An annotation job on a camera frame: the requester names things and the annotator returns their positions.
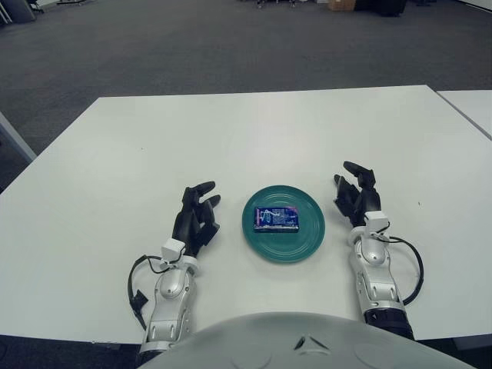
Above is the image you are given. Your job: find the grey robot torso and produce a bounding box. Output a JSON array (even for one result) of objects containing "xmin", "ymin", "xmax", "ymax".
[{"xmin": 136, "ymin": 311, "xmax": 477, "ymax": 369}]

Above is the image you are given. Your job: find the black cabinet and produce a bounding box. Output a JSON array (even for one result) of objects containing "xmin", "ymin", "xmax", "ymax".
[{"xmin": 355, "ymin": 0, "xmax": 407, "ymax": 16}]

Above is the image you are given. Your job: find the blue gum pack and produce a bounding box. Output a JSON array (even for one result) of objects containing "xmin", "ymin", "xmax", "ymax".
[{"xmin": 252, "ymin": 205, "xmax": 301, "ymax": 234}]

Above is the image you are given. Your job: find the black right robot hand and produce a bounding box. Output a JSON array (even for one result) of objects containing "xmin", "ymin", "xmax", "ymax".
[{"xmin": 332, "ymin": 161, "xmax": 382, "ymax": 231}]

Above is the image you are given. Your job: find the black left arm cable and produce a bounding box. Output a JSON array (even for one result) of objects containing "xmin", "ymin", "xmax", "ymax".
[{"xmin": 128, "ymin": 254, "xmax": 165, "ymax": 331}]

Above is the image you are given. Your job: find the teal round plate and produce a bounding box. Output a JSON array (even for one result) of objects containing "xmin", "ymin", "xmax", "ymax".
[{"xmin": 241, "ymin": 184, "xmax": 326, "ymax": 264}]

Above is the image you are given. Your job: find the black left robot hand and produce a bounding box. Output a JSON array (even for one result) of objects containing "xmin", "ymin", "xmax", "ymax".
[{"xmin": 171, "ymin": 180, "xmax": 222, "ymax": 258}]

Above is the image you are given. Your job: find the white neighbouring table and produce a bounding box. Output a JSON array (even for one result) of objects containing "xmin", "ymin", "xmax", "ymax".
[{"xmin": 437, "ymin": 90, "xmax": 492, "ymax": 140}]

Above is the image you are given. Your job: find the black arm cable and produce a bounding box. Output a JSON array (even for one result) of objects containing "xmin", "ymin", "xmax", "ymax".
[
  {"xmin": 128, "ymin": 254, "xmax": 165, "ymax": 331},
  {"xmin": 384, "ymin": 234, "xmax": 424, "ymax": 307}
]

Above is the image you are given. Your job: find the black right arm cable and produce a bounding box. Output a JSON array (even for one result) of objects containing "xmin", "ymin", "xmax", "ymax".
[{"xmin": 384, "ymin": 234, "xmax": 424, "ymax": 307}]

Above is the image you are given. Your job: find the black wheeled chair base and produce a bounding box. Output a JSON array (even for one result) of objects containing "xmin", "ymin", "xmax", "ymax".
[{"xmin": 238, "ymin": 0, "xmax": 308, "ymax": 8}]

